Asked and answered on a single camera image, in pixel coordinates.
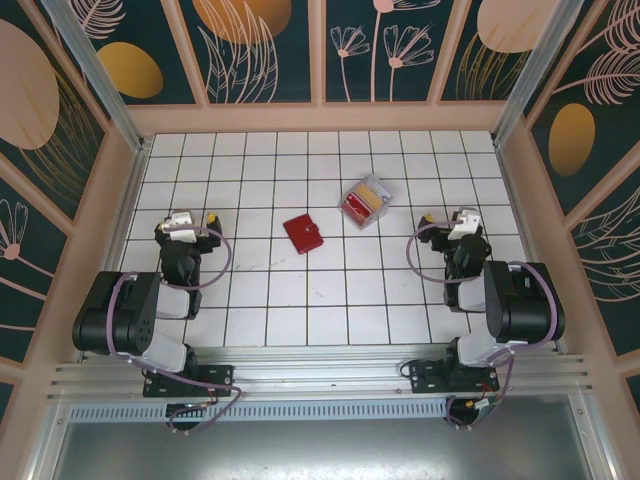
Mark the grey slotted cable duct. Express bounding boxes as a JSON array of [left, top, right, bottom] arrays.
[[67, 401, 450, 422]]

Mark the yellow credit card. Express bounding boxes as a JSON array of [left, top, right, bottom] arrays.
[[352, 183, 386, 212]]

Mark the grey metal sheet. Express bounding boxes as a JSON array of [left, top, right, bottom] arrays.
[[29, 394, 614, 480]]

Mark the aluminium mounting rail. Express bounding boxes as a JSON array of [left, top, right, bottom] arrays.
[[47, 344, 595, 402]]

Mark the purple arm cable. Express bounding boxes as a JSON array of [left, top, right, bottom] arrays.
[[106, 224, 245, 436], [406, 219, 560, 432]]

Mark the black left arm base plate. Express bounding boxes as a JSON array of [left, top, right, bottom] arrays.
[[142, 363, 236, 400]]

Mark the aluminium frame post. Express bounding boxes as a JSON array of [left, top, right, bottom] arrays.
[[40, 0, 152, 152], [491, 0, 577, 147]]

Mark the red credit card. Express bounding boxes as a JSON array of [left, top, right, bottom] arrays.
[[342, 193, 375, 224]]

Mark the red leather card holder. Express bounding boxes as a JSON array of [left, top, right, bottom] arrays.
[[282, 214, 325, 258]]

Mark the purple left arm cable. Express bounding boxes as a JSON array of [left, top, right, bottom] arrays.
[[106, 224, 245, 436]]

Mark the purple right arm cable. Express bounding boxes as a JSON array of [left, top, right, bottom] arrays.
[[406, 219, 560, 432]]

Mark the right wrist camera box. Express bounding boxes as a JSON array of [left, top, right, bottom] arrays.
[[447, 209, 481, 242]]

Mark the clear plastic card box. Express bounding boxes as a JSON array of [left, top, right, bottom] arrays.
[[338, 173, 393, 233]]

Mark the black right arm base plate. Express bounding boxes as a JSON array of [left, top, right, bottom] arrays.
[[409, 360, 501, 397]]

